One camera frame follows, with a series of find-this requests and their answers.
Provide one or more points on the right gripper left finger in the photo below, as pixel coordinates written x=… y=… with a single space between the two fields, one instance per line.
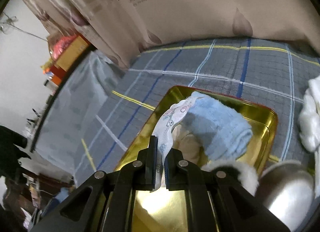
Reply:
x=105 y=201

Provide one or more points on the printed wet wipe packet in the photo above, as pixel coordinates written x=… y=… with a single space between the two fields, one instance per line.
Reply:
x=163 y=132

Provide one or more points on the red plastic bag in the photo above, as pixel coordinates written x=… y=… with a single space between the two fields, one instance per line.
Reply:
x=61 y=45

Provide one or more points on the white fluffy plush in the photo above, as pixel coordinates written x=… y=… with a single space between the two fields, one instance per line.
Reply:
x=245 y=174

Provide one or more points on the red gold tin tray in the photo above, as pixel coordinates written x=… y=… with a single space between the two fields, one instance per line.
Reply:
x=165 y=210

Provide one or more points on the light blue towel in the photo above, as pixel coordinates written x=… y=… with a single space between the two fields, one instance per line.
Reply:
x=222 y=131

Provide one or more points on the steel bowl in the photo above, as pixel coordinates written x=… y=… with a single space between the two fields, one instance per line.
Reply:
x=287 y=190

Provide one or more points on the grey plaid table cloth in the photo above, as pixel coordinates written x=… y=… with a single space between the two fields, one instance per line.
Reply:
x=273 y=74

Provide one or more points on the red yellow cardboard box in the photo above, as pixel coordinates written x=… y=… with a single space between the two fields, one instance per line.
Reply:
x=57 y=70

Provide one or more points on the translucent plastic cover sheet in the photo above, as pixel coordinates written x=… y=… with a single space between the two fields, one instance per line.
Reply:
x=73 y=108

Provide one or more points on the beige leaf print curtain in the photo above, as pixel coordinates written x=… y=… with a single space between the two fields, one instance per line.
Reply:
x=122 y=29

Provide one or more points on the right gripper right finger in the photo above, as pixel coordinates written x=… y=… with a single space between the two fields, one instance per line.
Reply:
x=216 y=201

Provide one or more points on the white plastic bag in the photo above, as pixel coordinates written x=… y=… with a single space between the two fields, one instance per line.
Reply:
x=308 y=119

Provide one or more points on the cream cloth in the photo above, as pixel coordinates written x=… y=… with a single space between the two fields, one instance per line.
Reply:
x=187 y=143

